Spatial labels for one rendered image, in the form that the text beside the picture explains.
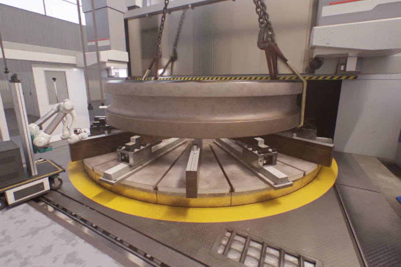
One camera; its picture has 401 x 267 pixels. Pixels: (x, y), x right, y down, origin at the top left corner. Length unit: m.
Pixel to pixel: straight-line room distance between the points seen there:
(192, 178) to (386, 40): 3.25
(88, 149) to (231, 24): 4.80
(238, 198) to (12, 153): 3.23
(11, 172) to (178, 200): 2.38
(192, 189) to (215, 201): 0.52
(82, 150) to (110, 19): 4.11
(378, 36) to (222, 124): 2.50
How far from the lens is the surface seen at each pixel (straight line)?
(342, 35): 3.67
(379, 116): 5.85
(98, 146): 4.17
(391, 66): 4.79
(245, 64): 5.64
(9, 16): 18.15
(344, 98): 5.63
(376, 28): 3.76
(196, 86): 2.81
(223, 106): 3.01
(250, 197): 2.99
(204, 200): 2.83
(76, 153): 4.12
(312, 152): 3.92
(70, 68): 7.25
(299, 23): 5.64
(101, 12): 7.01
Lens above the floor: 1.76
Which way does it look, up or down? 11 degrees down
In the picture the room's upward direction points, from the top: straight up
